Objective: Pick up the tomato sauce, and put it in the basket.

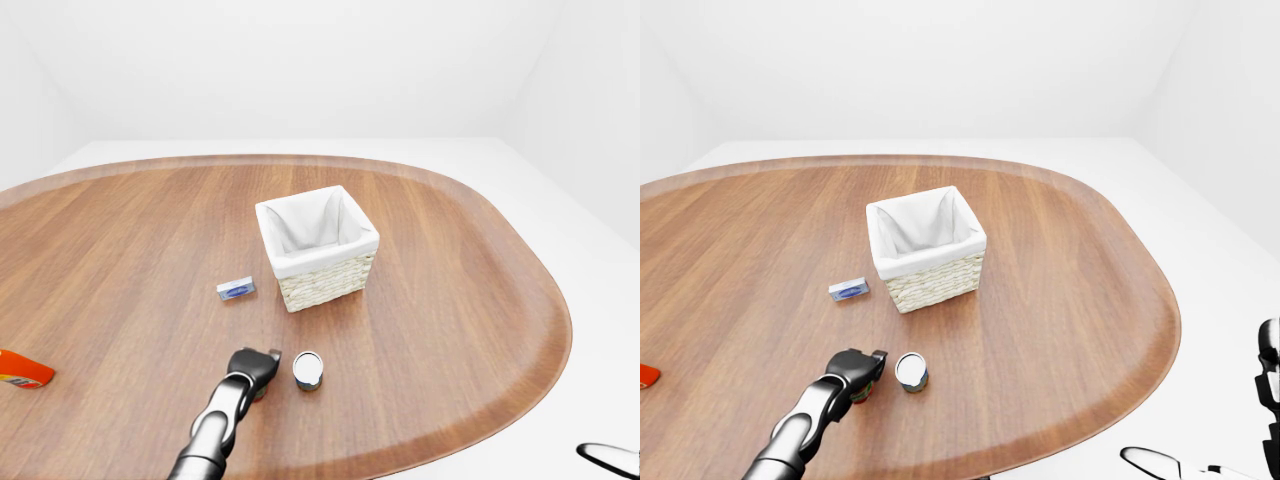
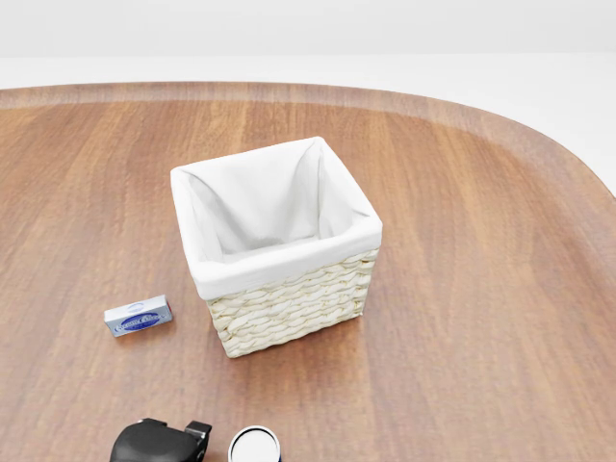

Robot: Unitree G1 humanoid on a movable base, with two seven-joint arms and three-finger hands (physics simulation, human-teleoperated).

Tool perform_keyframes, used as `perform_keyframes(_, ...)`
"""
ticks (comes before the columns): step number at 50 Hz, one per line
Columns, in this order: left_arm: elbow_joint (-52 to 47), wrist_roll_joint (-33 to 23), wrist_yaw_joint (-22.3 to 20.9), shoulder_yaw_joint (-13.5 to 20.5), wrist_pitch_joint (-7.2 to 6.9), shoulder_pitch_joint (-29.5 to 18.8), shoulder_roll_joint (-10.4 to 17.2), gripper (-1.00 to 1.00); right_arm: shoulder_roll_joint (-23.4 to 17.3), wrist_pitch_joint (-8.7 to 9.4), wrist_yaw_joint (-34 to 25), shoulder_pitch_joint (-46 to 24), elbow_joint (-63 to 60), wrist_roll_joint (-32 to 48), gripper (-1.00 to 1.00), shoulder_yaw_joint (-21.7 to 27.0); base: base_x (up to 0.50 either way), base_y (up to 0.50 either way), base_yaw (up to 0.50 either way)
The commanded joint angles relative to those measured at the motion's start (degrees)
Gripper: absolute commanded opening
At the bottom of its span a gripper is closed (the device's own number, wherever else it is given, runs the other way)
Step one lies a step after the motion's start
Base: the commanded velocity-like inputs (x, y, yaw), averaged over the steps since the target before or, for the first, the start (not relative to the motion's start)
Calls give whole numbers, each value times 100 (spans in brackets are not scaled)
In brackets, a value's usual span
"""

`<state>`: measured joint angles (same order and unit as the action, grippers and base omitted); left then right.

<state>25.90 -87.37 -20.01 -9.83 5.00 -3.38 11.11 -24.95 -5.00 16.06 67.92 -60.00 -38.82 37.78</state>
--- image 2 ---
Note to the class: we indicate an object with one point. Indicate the left silver and black robot hand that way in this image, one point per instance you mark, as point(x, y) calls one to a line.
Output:
point(154, 443)

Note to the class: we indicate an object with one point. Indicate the tin with white lid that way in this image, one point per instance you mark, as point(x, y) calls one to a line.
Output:
point(254, 445)

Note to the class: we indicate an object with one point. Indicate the woven basket with white liner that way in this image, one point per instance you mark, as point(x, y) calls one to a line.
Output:
point(289, 298)

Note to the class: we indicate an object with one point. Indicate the small blue and white box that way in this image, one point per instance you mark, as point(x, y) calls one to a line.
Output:
point(138, 317)

